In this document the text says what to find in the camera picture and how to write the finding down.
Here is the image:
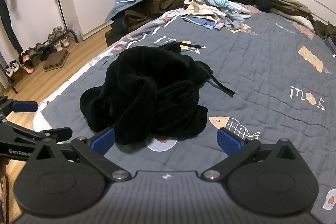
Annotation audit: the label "shoe rack with shoes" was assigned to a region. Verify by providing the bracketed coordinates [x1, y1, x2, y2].
[5, 25, 72, 77]

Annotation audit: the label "white pillow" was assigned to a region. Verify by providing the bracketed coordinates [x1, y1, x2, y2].
[285, 14, 315, 32]

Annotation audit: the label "black drawstring pants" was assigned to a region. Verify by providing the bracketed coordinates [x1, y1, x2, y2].
[79, 42, 235, 146]

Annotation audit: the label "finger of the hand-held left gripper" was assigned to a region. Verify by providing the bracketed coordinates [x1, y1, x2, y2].
[0, 95, 39, 119]
[0, 119, 73, 144]

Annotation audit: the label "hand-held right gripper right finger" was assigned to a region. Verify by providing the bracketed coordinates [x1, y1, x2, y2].
[201, 127, 310, 183]

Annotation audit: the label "grey printed quilt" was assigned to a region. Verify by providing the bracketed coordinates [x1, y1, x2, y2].
[32, 7, 336, 224]

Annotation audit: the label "tabby cat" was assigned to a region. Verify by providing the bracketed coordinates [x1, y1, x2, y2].
[313, 21, 336, 39]

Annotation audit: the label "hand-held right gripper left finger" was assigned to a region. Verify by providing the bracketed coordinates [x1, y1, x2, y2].
[26, 127, 132, 183]

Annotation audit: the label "brown coat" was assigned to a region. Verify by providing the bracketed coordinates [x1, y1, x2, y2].
[123, 0, 193, 29]

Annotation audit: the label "pile of unfolded clothes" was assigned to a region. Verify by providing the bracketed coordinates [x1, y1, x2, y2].
[182, 0, 253, 31]

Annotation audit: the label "olive blanket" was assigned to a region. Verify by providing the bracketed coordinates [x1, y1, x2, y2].
[270, 0, 314, 18]

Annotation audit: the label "brown hexagonal box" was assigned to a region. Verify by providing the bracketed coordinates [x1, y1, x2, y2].
[43, 49, 70, 72]

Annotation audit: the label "hanging dark clothes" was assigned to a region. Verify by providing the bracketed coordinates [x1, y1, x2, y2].
[0, 0, 24, 54]

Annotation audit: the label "low stack of grey clothes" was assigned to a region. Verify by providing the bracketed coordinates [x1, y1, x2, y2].
[325, 37, 336, 59]

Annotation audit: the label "black bench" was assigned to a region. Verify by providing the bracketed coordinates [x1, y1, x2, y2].
[104, 15, 126, 48]

